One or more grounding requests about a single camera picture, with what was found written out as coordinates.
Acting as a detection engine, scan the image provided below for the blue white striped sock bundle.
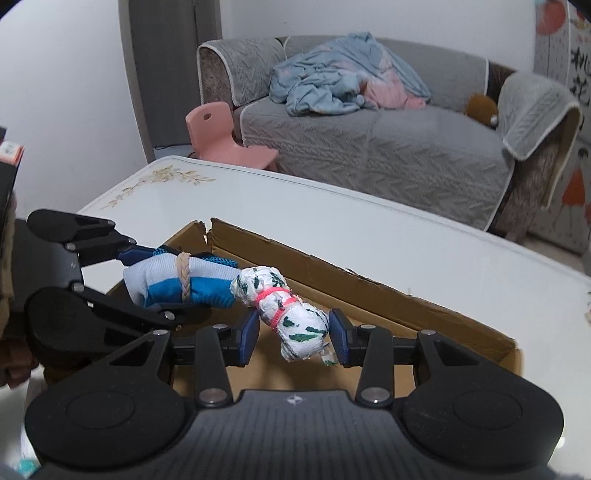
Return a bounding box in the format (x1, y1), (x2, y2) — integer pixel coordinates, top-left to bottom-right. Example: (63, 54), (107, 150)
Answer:
(123, 252), (240, 308)

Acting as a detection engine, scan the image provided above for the decorated grey refrigerator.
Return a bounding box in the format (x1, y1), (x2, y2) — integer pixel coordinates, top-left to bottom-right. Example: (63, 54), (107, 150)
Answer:
(530, 1), (590, 254)

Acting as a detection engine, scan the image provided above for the grey armrest cover cloth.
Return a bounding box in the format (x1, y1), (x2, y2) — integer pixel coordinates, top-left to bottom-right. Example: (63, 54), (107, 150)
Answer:
(498, 71), (582, 166)

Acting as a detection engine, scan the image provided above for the pink plastic child chair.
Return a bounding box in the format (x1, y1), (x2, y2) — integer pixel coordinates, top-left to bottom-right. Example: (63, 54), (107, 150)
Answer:
(185, 102), (279, 171)

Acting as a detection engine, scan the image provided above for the brown cardboard box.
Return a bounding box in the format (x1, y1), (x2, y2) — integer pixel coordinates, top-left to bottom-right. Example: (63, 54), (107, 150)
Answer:
(164, 219), (522, 394)

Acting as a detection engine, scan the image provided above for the light blue blanket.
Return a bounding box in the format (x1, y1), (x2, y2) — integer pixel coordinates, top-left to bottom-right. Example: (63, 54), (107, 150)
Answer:
(269, 33), (431, 116)

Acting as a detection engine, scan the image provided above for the brown plush toy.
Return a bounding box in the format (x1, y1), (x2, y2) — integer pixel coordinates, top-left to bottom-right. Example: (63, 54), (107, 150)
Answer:
(465, 94), (499, 129)

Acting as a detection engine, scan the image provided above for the white green leaf sock bundle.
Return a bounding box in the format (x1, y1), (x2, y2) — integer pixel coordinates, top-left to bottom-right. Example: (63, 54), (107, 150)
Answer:
(230, 266), (337, 365)

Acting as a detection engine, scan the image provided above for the grey sofa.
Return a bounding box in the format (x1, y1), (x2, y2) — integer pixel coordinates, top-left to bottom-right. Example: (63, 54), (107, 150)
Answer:
(197, 36), (557, 238)

